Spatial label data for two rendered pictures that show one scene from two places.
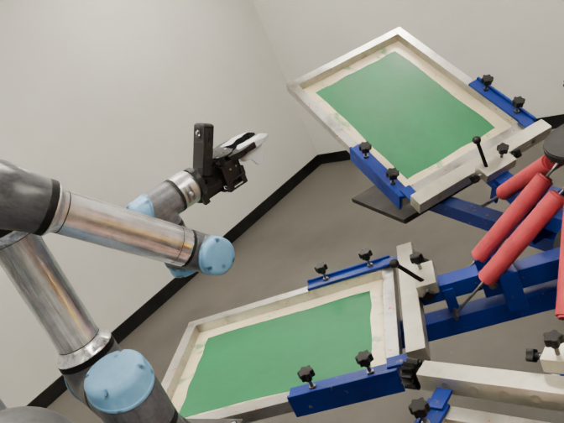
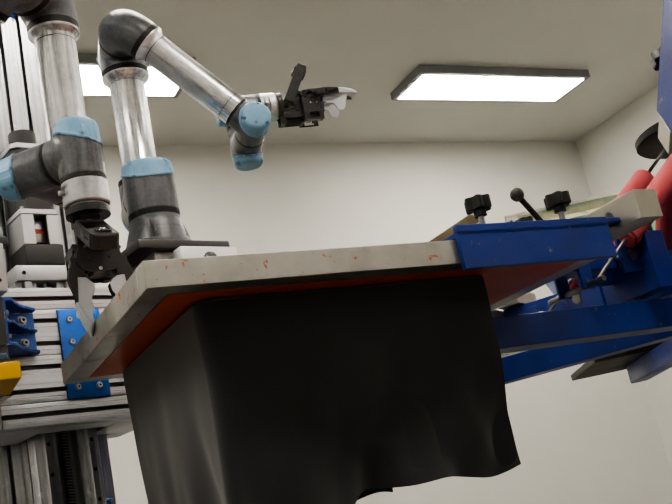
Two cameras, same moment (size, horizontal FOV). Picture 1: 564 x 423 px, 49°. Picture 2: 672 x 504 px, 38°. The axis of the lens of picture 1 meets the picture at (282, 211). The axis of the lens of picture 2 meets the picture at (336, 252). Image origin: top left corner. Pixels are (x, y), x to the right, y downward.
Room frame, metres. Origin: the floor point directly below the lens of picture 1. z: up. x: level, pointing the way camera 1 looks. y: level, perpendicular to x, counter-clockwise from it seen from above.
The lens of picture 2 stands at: (-0.92, -0.51, 0.62)
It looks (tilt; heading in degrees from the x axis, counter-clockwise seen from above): 15 degrees up; 15
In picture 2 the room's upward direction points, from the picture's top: 12 degrees counter-clockwise
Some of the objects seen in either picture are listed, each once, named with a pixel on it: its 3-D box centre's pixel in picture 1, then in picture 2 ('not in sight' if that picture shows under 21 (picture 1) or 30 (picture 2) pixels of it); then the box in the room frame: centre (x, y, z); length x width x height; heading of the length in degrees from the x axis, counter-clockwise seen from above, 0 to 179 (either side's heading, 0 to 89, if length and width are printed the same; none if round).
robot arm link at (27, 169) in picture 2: not in sight; (36, 175); (0.44, 0.34, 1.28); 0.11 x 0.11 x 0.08; 86
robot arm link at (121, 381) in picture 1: (127, 394); (149, 188); (0.99, 0.40, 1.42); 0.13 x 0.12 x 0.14; 31
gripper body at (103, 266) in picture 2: not in sight; (91, 245); (0.42, 0.24, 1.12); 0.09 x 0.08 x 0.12; 43
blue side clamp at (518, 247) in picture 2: not in sight; (530, 246); (0.62, -0.41, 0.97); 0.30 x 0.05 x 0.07; 133
